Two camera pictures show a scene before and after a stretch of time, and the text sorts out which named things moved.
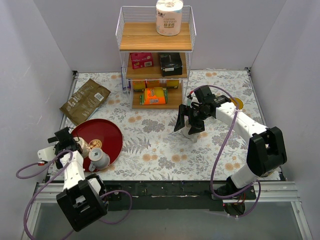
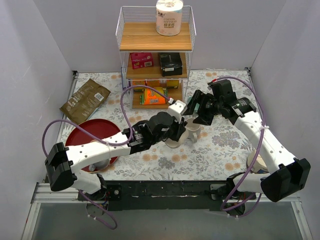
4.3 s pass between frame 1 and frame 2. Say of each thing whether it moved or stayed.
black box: stayed
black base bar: stayed
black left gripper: moved
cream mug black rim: moved
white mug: stayed
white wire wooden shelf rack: stayed
